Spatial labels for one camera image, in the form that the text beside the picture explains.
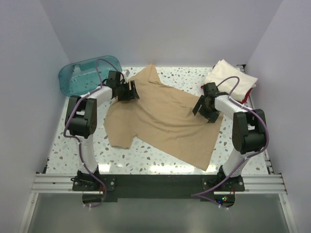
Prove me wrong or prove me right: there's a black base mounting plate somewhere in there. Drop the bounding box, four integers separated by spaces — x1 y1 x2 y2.
72 173 245 207

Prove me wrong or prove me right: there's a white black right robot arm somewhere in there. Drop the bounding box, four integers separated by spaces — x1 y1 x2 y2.
192 83 269 196

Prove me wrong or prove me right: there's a red folded t shirt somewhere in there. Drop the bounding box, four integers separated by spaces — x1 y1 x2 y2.
200 84 253 105

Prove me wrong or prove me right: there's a cream folded t shirt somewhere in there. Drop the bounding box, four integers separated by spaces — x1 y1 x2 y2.
204 59 258 102

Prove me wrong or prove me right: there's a beige t shirt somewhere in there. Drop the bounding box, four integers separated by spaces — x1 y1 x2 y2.
104 64 223 170

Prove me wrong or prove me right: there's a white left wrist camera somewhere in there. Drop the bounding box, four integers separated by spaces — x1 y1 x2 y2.
122 69 130 82

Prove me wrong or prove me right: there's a teal transparent plastic bin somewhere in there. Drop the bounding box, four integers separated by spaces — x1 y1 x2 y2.
58 55 122 97

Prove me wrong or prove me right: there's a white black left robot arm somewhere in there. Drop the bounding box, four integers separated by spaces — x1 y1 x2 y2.
63 70 139 192

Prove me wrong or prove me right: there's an aluminium front rail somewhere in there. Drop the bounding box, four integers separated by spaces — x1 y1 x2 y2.
31 174 287 194

